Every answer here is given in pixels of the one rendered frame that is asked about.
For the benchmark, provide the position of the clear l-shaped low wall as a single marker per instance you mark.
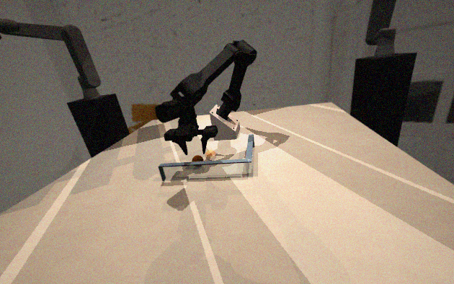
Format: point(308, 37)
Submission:
point(211, 171)

